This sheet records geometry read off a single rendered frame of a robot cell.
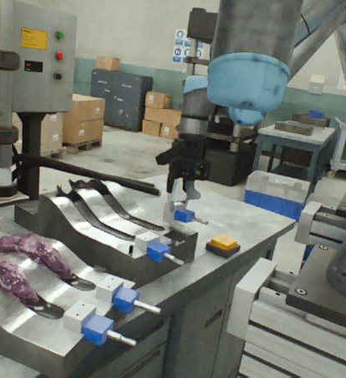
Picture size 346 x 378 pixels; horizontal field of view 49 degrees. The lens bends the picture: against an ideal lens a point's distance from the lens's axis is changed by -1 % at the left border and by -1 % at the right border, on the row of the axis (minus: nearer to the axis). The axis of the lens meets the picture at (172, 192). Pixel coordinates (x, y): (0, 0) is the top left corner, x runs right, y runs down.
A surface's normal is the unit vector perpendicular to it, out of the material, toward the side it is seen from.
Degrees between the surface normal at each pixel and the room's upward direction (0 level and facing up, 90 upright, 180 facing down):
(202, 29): 90
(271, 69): 93
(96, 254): 90
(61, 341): 0
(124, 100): 90
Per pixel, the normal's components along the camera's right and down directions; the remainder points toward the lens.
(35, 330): 0.13, -0.94
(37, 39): 0.78, 0.29
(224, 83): -0.65, 0.19
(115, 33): -0.44, 0.22
